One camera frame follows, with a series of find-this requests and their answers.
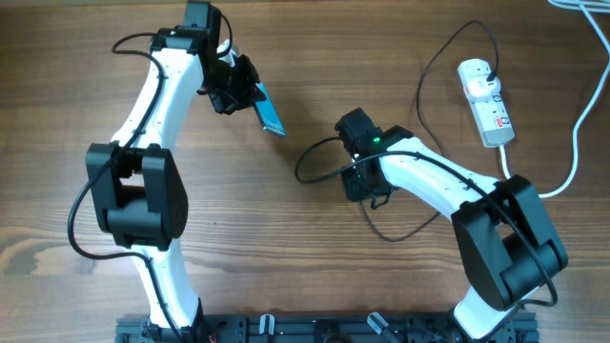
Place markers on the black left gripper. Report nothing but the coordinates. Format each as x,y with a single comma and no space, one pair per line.
248,93

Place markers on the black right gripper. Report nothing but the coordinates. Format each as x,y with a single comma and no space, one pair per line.
355,192

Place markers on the turquoise screen smartphone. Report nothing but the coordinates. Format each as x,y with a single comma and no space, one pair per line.
266,113

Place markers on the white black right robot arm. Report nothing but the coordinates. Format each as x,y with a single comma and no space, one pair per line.
508,244

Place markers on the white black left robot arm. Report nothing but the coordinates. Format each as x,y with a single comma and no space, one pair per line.
137,192

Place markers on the white charger adapter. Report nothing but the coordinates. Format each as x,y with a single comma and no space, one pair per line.
480,89

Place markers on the white power strip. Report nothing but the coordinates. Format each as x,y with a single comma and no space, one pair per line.
492,119

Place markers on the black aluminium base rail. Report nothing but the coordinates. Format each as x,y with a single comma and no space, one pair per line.
415,327

